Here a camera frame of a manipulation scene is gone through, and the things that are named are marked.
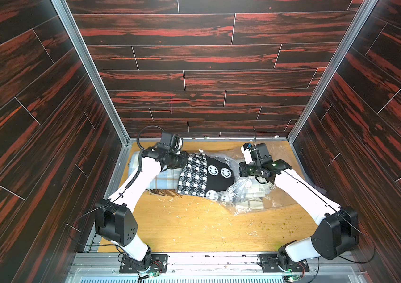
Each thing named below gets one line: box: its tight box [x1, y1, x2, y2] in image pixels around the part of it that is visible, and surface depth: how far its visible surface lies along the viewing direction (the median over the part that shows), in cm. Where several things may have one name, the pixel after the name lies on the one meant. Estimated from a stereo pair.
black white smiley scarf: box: [177, 152, 235, 203], surface depth 86 cm
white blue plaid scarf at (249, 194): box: [232, 176, 273, 212], surface depth 92 cm
